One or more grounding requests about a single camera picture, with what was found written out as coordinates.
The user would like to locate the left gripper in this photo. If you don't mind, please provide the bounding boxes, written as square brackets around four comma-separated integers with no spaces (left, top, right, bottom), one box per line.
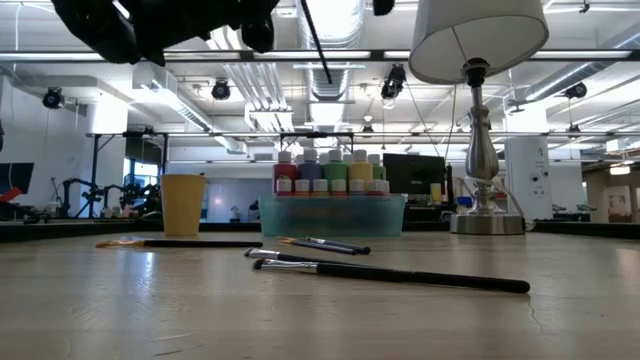
[134,0,281,54]

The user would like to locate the large pinkish red paint bottle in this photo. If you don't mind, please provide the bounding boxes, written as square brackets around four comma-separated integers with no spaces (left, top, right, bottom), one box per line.
[272,151,300,196]

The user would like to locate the large lavender paint bottle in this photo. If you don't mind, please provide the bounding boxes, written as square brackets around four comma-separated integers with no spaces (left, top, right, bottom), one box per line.
[297,148,324,182]

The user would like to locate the black paintbrush orange fan bristles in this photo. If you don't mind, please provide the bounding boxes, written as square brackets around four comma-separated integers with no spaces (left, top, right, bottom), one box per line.
[278,237,360,256]

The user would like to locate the long black paintbrush gold ferrule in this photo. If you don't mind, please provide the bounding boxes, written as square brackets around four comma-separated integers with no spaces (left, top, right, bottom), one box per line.
[95,239,265,250]

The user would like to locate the black background monitor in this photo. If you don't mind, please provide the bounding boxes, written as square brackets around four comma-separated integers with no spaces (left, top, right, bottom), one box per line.
[382,153,447,196]

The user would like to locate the silver table lamp white shade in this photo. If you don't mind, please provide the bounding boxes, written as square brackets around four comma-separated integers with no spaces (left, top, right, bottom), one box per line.
[408,0,551,236]

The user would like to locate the orange plastic cup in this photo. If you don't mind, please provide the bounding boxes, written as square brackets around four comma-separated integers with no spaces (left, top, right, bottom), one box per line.
[159,173,207,238]

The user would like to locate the green translucent plastic bin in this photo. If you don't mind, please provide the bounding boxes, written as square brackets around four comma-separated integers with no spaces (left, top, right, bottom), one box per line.
[258,193,407,239]

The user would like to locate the white round column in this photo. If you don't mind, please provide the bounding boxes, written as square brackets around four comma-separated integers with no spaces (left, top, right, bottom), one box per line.
[504,135,554,222]

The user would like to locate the dark monitor screen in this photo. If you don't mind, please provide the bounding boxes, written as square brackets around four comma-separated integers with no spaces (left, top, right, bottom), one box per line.
[0,161,36,204]

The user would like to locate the silver ceiling duct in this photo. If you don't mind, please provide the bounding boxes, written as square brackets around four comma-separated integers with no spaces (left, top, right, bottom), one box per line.
[297,0,367,101]

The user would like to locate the black ceiling camera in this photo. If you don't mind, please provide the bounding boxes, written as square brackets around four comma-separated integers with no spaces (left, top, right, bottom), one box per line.
[210,79,232,101]
[564,81,589,100]
[379,63,407,101]
[41,86,65,110]

